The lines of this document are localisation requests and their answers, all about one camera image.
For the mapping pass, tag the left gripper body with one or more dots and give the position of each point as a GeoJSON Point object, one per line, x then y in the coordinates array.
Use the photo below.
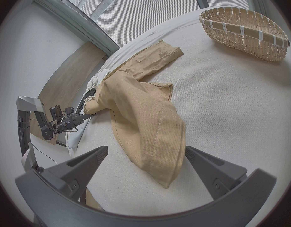
{"type": "Point", "coordinates": [72, 122]}

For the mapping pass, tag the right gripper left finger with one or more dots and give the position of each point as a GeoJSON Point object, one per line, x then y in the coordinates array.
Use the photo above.
{"type": "Point", "coordinates": [82, 168]}

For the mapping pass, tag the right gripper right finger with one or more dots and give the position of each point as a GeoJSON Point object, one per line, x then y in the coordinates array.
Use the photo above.
{"type": "Point", "coordinates": [207, 170]}

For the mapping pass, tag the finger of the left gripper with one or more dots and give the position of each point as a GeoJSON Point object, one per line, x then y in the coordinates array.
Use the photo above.
{"type": "Point", "coordinates": [88, 115]}

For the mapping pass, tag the tan shorts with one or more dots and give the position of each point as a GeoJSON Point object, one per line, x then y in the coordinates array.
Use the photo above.
{"type": "Point", "coordinates": [140, 117]}

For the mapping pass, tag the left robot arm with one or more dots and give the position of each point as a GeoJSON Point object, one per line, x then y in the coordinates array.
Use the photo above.
{"type": "Point", "coordinates": [29, 102]}

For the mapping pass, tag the pale blue garment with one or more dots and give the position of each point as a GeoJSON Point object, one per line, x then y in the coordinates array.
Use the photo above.
{"type": "Point", "coordinates": [76, 136]}

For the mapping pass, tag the black garment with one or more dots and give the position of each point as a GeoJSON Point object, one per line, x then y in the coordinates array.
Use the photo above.
{"type": "Point", "coordinates": [87, 98]}

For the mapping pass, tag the bed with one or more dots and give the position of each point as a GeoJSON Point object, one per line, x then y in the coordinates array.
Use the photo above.
{"type": "Point", "coordinates": [218, 103]}

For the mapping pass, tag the round woven basket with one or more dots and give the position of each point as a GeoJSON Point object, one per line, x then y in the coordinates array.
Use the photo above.
{"type": "Point", "coordinates": [249, 39]}

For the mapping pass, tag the window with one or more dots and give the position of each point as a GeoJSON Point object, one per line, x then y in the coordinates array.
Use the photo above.
{"type": "Point", "coordinates": [140, 6]}

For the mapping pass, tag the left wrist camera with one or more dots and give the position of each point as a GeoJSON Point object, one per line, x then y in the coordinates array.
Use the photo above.
{"type": "Point", "coordinates": [69, 111]}

